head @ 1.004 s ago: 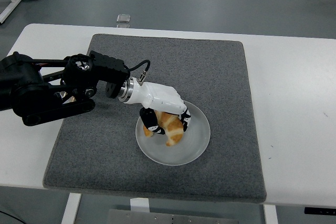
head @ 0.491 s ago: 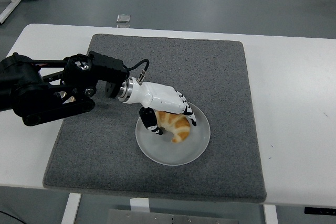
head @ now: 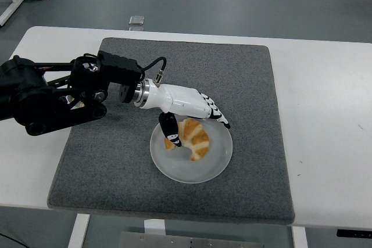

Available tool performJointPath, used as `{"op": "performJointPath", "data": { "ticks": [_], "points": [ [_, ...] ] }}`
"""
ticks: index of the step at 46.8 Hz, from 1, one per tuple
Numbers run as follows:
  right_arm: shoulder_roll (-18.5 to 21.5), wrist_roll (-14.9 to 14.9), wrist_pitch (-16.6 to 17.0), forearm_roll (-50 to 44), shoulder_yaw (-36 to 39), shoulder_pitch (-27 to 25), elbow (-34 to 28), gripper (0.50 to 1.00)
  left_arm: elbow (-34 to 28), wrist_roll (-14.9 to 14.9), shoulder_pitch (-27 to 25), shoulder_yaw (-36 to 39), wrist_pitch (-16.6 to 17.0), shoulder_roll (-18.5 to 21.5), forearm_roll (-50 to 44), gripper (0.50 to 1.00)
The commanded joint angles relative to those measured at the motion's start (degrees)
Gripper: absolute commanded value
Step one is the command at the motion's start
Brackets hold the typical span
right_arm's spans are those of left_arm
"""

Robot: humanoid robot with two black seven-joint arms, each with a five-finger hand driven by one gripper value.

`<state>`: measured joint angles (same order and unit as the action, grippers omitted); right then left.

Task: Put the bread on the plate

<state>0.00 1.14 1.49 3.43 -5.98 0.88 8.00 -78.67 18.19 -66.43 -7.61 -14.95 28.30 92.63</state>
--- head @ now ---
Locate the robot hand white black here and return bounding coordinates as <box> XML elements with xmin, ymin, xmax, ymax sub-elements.
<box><xmin>139</xmin><ymin>81</ymin><xmax>232</xmax><ymax>148</ymax></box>

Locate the golden croissant bread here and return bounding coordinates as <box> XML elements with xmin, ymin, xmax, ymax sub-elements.
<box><xmin>164</xmin><ymin>117</ymin><xmax>210</xmax><ymax>162</ymax></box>

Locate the pale grey round plate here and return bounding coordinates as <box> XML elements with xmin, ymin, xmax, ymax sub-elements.
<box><xmin>149</xmin><ymin>116</ymin><xmax>234</xmax><ymax>184</ymax></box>

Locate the grey metal plate with screws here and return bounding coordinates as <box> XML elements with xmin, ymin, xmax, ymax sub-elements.
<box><xmin>118</xmin><ymin>231</ymin><xmax>264</xmax><ymax>248</ymax></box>

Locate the grey felt mat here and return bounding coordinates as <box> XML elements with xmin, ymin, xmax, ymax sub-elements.
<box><xmin>47</xmin><ymin>37</ymin><xmax>296</xmax><ymax>226</ymax></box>

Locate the white table leg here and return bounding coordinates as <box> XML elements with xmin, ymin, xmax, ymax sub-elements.
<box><xmin>67</xmin><ymin>213</ymin><xmax>91</xmax><ymax>248</ymax></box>
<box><xmin>291</xmin><ymin>226</ymin><xmax>309</xmax><ymax>248</ymax></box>

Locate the black table control panel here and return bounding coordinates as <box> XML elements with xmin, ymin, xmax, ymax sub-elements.
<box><xmin>337</xmin><ymin>229</ymin><xmax>372</xmax><ymax>238</ymax></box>

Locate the white table bracket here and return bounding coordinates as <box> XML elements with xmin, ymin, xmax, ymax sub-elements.
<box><xmin>144</xmin><ymin>218</ymin><xmax>167</xmax><ymax>235</ymax></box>

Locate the thin black floor cable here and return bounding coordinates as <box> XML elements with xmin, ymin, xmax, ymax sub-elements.
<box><xmin>0</xmin><ymin>232</ymin><xmax>23</xmax><ymax>248</ymax></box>

